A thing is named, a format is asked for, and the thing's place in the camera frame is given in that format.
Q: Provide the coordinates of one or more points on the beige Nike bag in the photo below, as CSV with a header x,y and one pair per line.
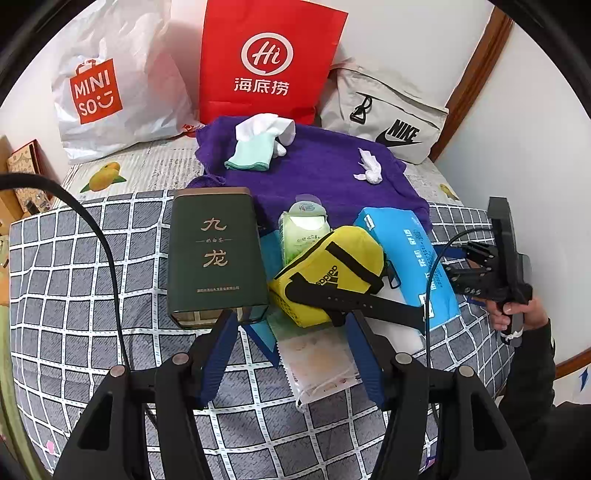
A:
x,y
383,106

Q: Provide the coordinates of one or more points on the yellow Adidas pouch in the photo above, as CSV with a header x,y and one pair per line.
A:
x,y
342,272

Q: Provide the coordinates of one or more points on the printed face mask packet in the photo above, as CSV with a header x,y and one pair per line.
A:
x,y
317,360

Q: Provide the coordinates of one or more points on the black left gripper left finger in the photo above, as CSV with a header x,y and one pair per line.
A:
x,y
109,439

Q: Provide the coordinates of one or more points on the white and mint sock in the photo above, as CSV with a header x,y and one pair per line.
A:
x,y
260,139

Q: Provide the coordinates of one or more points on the white foam block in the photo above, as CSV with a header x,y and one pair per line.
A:
x,y
402,338

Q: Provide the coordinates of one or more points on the white Miniso plastic bag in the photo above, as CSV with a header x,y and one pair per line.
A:
x,y
115,83

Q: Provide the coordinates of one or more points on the brown wooden door trim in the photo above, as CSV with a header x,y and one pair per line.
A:
x,y
475,77

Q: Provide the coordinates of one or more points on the green wet wipes pack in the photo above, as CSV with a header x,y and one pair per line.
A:
x,y
301,226

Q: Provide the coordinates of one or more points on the white tissue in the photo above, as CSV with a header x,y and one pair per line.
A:
x,y
372,168

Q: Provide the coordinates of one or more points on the black sleeve forearm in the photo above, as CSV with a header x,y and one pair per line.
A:
x,y
554,440

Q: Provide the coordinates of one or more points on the red Haidilao paper bag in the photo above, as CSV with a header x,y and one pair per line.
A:
x,y
266,57

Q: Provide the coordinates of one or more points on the grey checkered bed sheet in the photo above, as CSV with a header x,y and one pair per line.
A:
x,y
77,309

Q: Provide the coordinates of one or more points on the purple knitted towel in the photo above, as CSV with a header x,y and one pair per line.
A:
x,y
321,163

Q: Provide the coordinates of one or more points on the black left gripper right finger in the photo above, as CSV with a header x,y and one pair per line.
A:
x,y
442,425

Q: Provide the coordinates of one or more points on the mango print cloth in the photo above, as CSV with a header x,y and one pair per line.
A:
x,y
171,164

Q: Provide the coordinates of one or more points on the dark green tea tin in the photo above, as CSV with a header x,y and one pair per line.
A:
x,y
214,258

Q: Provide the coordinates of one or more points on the blue tissue pack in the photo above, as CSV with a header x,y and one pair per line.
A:
x,y
408,248

